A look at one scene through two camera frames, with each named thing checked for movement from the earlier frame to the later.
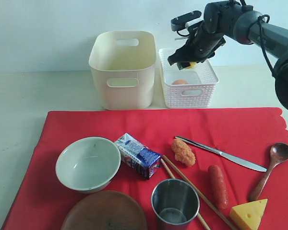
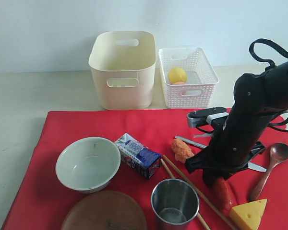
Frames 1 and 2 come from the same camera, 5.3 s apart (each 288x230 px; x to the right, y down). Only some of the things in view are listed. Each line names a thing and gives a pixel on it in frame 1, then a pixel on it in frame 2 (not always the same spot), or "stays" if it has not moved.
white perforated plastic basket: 200,92 stays
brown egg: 180,82 stays
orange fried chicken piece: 183,152 stays
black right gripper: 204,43 to 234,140
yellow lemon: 192,65 to 177,74
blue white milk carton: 138,156 stays
